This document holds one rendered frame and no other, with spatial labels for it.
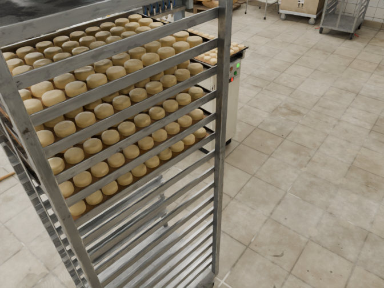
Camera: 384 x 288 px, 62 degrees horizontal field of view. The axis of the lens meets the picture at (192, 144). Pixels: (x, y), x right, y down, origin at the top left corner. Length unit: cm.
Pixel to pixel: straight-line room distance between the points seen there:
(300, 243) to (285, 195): 42
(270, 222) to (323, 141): 110
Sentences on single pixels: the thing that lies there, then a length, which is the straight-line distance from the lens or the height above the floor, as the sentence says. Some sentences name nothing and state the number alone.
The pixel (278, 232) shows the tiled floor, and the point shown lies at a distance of 236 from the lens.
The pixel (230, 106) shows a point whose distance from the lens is 265.
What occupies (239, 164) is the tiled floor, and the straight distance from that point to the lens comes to 277.
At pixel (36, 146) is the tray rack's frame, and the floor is 146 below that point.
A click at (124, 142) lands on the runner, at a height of 133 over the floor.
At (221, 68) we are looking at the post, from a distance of 104.
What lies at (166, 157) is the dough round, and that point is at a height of 115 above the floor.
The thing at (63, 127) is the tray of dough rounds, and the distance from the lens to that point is 85.
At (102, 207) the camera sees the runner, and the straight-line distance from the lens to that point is 100.
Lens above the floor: 189
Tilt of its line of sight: 40 degrees down
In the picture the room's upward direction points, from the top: 2 degrees counter-clockwise
